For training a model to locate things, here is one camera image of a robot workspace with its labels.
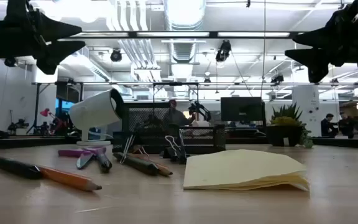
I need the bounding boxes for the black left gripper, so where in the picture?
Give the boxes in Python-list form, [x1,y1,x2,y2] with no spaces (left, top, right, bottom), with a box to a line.
[0,0,86,75]

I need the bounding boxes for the purple-handled scissors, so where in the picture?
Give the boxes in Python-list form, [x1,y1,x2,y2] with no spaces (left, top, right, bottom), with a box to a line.
[57,146,113,174]

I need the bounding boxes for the black binder clip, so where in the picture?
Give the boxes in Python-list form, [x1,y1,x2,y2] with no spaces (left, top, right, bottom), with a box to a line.
[162,129,188,165]
[119,133,150,165]

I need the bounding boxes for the black pen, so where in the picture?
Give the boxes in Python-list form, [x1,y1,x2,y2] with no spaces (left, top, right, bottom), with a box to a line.
[0,155,43,180]

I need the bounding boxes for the orange pencil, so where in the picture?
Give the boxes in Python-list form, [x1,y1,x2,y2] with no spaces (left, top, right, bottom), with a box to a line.
[112,151,160,177]
[37,166,103,192]
[129,152,173,177]

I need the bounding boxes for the yellow sticky note pad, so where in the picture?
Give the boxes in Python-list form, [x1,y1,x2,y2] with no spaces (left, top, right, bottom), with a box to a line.
[183,149,310,192]

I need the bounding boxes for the black mesh desk organizer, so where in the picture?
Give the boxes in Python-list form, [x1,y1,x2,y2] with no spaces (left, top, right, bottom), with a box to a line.
[112,102,227,155]

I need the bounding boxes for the red desk lamp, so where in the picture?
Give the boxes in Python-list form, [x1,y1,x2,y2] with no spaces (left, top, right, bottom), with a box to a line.
[40,108,67,131]

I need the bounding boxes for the person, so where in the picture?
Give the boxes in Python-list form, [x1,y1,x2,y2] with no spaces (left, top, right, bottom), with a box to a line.
[337,111,358,139]
[320,113,338,138]
[163,99,195,127]

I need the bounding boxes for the potted succulent plant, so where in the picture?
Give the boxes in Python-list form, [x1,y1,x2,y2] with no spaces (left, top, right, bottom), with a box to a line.
[265,103,314,149]

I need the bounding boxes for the black computer monitor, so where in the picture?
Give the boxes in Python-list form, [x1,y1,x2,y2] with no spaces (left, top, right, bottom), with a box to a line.
[221,96,265,122]

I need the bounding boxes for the black overhead light bar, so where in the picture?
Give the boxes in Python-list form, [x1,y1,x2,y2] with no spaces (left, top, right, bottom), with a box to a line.
[57,30,301,40]

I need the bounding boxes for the black background station frame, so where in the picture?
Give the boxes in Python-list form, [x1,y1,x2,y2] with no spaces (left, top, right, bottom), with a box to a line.
[31,81,358,136]

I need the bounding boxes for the black aluminium table frame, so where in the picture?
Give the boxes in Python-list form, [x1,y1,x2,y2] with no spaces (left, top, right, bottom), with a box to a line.
[0,135,358,151]

